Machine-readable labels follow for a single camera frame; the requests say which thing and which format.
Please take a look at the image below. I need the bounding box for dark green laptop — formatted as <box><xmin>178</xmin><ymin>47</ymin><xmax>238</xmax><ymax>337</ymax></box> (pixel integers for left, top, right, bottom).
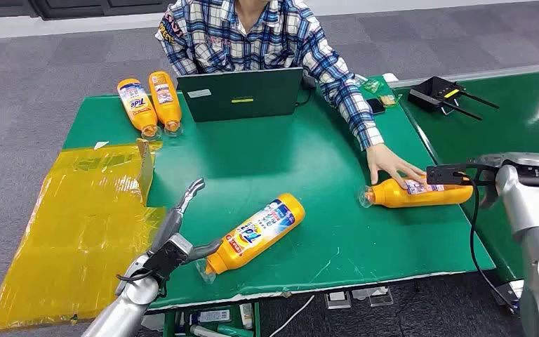
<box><xmin>177</xmin><ymin>67</ymin><xmax>305</xmax><ymax>124</ymax></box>

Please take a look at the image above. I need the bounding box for black router with antennas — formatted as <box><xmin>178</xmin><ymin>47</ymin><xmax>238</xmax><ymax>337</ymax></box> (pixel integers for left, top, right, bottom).
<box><xmin>407</xmin><ymin>75</ymin><xmax>500</xmax><ymax>122</ymax></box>

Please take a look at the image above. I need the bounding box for person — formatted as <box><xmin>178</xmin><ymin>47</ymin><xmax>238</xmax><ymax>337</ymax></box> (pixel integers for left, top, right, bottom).
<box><xmin>154</xmin><ymin>0</ymin><xmax>427</xmax><ymax>190</ymax></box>

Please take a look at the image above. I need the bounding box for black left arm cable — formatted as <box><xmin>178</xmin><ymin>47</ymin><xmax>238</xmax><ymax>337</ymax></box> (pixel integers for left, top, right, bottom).
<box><xmin>116</xmin><ymin>270</ymin><xmax>167</xmax><ymax>300</ymax></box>

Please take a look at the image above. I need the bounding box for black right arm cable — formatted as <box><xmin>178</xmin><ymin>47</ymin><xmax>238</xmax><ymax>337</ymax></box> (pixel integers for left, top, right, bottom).
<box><xmin>455</xmin><ymin>172</ymin><xmax>521</xmax><ymax>313</ymax></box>

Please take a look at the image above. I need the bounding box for white cable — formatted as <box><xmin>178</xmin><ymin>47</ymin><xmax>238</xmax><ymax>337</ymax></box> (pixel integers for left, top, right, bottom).
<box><xmin>269</xmin><ymin>294</ymin><xmax>316</xmax><ymax>337</ymax></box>

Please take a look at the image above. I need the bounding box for green conveyor belt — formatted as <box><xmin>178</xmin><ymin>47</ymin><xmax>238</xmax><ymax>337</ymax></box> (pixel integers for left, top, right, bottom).
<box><xmin>383</xmin><ymin>61</ymin><xmax>539</xmax><ymax>312</ymax></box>

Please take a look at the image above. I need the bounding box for white labelled tube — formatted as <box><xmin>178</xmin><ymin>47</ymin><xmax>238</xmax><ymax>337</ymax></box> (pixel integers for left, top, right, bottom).
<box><xmin>190</xmin><ymin>309</ymin><xmax>232</xmax><ymax>325</ymax></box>

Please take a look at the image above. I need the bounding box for orange Tide detergent bottle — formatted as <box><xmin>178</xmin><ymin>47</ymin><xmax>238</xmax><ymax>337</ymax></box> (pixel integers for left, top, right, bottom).
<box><xmin>117</xmin><ymin>78</ymin><xmax>162</xmax><ymax>140</ymax></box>
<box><xmin>359</xmin><ymin>176</ymin><xmax>474</xmax><ymax>209</ymax></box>
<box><xmin>194</xmin><ymin>193</ymin><xmax>306</xmax><ymax>284</ymax></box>
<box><xmin>148</xmin><ymin>71</ymin><xmax>185</xmax><ymax>137</ymax></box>

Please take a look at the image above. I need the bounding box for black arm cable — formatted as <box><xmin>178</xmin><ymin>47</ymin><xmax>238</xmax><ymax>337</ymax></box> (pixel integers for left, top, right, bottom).
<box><xmin>116</xmin><ymin>270</ymin><xmax>167</xmax><ymax>300</ymax></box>
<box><xmin>455</xmin><ymin>172</ymin><xmax>521</xmax><ymax>313</ymax></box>

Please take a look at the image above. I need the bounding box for orange snack packet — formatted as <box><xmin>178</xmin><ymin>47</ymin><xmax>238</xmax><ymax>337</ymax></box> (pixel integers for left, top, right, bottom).
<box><xmin>378</xmin><ymin>93</ymin><xmax>403</xmax><ymax>109</ymax></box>

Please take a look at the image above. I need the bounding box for small white bottle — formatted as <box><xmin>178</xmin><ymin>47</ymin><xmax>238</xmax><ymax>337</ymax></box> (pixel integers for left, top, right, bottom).
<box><xmin>239</xmin><ymin>303</ymin><xmax>255</xmax><ymax>330</ymax></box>

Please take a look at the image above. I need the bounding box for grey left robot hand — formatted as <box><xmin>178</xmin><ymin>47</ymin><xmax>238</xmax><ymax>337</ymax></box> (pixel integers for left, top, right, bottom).
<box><xmin>142</xmin><ymin>178</ymin><xmax>225</xmax><ymax>286</ymax></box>

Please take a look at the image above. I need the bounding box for green table mat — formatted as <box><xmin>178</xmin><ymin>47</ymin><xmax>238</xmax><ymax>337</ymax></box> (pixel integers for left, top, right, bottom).
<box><xmin>62</xmin><ymin>77</ymin><xmax>497</xmax><ymax>310</ymax></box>

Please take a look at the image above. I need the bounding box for person's left hand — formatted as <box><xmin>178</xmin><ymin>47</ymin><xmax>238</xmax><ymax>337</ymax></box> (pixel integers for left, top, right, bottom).
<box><xmin>366</xmin><ymin>143</ymin><xmax>427</xmax><ymax>190</ymax></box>

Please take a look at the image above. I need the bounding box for black smartphone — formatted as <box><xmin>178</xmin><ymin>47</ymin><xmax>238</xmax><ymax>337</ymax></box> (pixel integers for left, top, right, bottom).
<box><xmin>366</xmin><ymin>98</ymin><xmax>387</xmax><ymax>116</ymax></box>

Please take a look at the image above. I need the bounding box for yellow plastic sheet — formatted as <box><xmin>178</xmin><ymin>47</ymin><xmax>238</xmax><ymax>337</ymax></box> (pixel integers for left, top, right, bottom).
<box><xmin>0</xmin><ymin>138</ymin><xmax>167</xmax><ymax>333</ymax></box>

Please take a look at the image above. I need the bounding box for floor socket plate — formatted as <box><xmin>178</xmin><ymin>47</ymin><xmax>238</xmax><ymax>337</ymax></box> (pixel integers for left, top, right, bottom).
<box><xmin>324</xmin><ymin>290</ymin><xmax>352</xmax><ymax>310</ymax></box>
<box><xmin>352</xmin><ymin>286</ymin><xmax>394</xmax><ymax>308</ymax></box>

